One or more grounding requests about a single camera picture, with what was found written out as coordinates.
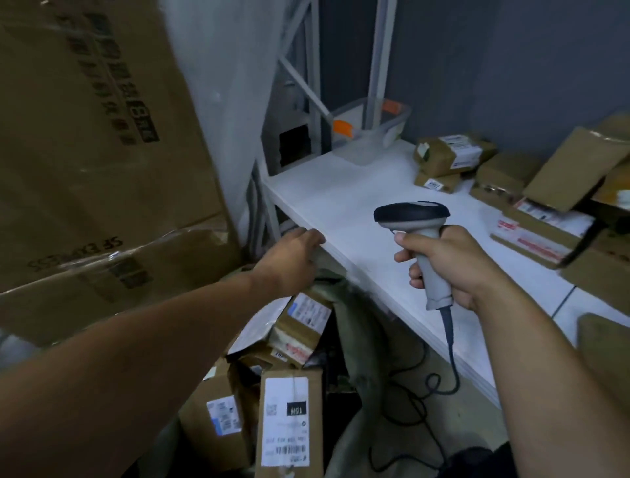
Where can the person's right hand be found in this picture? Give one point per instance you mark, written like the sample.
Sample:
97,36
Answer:
462,268

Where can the person's left hand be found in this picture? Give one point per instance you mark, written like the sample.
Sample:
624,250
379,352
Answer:
288,263

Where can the person's right middle finger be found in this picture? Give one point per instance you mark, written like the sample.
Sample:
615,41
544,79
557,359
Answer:
404,256

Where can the person's left fingers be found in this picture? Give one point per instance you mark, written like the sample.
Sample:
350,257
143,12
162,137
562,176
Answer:
311,237

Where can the grey and black barcode scanner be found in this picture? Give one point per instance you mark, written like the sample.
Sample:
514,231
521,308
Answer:
412,215

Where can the person's right forearm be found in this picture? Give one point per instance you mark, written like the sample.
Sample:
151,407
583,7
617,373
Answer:
551,394

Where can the person's left forearm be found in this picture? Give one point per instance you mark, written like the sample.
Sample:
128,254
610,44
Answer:
123,374

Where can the small flat brown parcel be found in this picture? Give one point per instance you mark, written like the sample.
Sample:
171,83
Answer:
437,183

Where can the brown parcel with blue-edged label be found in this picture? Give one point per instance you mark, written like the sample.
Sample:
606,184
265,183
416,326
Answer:
301,325

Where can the green woven sack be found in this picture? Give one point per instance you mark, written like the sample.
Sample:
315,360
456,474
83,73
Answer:
362,335

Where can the white flat envelope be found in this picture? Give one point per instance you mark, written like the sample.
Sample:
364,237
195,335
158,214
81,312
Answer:
258,325

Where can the brown parcel with white label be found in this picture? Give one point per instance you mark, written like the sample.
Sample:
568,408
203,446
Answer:
453,153

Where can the clear container with orange latches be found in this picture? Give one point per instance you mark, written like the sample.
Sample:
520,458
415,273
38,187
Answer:
369,130

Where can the plain brown cardboard parcel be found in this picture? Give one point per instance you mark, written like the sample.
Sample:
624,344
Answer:
504,177

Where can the parcel with red-white tape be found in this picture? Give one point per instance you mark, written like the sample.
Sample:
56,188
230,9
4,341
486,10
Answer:
539,236

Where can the translucent white plastic sheet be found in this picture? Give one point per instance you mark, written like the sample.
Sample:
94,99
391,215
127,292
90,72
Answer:
226,88

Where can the long parcel with large white label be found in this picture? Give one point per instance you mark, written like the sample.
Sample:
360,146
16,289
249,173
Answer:
289,423

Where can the brown cardboard box with open flap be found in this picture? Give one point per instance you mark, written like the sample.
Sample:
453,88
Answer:
573,167

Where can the large brown cardboard parcel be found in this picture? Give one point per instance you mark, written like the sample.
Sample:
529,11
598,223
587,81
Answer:
603,275

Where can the brown parcel with small label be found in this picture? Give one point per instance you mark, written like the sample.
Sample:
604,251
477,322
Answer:
221,418

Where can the large plastic-wrapped cardboard box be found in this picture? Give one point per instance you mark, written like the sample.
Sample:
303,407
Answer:
113,285

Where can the person's black clothing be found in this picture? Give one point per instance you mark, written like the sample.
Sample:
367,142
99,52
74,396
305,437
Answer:
475,463

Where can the brown padded envelope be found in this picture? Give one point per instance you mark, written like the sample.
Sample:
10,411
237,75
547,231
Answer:
608,354

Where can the large printed cardboard box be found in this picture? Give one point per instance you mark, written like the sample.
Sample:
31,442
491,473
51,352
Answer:
93,133

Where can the white metal shelf frame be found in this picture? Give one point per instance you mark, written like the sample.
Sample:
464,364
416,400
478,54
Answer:
310,93

